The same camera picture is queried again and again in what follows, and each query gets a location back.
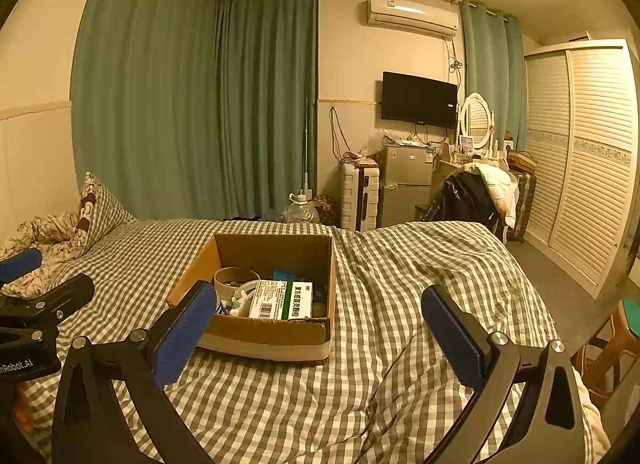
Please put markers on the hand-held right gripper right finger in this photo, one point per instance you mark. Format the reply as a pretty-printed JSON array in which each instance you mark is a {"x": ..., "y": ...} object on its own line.
[{"x": 452, "y": 339}]

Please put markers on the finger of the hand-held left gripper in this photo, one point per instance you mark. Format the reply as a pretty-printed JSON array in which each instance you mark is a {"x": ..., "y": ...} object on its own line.
[
  {"x": 20, "y": 264},
  {"x": 65, "y": 291}
]

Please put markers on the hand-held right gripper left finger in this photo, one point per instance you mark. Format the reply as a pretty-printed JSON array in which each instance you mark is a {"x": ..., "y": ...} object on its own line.
[{"x": 184, "y": 336}]

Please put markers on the round beige tin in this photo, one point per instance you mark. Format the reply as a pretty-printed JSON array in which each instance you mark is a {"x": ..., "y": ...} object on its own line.
[{"x": 222, "y": 281}]

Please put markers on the white pig figurine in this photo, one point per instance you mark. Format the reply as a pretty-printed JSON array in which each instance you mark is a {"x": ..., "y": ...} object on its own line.
[{"x": 242, "y": 303}]

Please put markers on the brown cardboard box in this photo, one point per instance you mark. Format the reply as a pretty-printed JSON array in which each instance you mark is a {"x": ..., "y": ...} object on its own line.
[{"x": 270, "y": 335}]

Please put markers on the green and white medicine box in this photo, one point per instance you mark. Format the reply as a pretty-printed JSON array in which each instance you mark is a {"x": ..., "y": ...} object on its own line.
[{"x": 272, "y": 300}]

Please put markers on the blue packet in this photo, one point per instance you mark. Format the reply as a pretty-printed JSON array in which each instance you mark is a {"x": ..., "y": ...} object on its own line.
[{"x": 285, "y": 275}]

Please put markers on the floral quilt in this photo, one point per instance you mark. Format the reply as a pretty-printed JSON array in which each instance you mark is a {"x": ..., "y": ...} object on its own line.
[{"x": 40, "y": 239}]

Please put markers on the checked pillow with brown pattern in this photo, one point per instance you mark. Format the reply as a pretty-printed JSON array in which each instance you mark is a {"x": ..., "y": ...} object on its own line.
[{"x": 102, "y": 214}]

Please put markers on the black jacket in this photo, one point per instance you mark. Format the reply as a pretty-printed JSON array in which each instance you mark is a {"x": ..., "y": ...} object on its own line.
[{"x": 465, "y": 199}]

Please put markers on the dark checked suitcase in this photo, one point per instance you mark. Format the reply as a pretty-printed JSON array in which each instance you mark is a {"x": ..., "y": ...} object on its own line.
[{"x": 522, "y": 204}]

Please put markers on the wooden stool with green seat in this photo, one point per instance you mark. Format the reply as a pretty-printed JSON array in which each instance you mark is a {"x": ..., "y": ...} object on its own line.
[{"x": 612, "y": 339}]

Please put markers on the white jacket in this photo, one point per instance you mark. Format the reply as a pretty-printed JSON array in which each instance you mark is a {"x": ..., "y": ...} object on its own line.
[{"x": 500, "y": 184}]

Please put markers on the silver small fridge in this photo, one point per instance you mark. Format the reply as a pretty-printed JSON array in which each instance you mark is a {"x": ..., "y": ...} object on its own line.
[{"x": 405, "y": 184}]

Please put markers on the clear plastic water jug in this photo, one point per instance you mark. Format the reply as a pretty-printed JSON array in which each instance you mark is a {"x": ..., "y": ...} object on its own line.
[{"x": 300, "y": 211}]

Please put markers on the white suitcase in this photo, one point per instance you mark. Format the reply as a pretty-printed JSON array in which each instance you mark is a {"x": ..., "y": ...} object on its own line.
[{"x": 360, "y": 194}]

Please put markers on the brown patterned bag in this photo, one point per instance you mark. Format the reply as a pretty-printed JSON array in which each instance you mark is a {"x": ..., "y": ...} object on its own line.
[{"x": 327, "y": 211}]

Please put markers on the wide green curtain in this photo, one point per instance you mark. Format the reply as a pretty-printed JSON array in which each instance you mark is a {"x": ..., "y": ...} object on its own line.
[{"x": 145, "y": 94}]

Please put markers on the clear plastic bag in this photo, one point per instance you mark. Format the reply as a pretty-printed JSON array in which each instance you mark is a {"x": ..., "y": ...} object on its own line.
[{"x": 374, "y": 143}]

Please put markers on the white oval mirror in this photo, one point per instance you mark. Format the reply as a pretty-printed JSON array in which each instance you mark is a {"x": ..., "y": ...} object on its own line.
[{"x": 477, "y": 120}]

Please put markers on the white louvred wardrobe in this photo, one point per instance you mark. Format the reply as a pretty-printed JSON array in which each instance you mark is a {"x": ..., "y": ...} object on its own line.
[{"x": 585, "y": 159}]

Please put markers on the white pole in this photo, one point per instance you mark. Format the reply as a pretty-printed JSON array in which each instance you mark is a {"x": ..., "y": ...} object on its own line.
[{"x": 306, "y": 144}]

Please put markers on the green corner curtain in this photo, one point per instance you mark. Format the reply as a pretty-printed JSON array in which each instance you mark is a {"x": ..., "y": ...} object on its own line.
[{"x": 270, "y": 94}]

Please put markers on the narrow green curtain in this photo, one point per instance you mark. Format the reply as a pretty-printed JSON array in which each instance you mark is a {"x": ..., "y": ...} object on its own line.
[{"x": 492, "y": 74}]

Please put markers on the white air conditioner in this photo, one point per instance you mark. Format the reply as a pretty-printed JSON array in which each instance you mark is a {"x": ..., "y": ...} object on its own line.
[{"x": 410, "y": 14}]

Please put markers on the black wall television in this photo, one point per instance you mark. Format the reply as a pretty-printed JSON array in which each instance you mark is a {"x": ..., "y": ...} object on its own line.
[{"x": 419, "y": 99}]

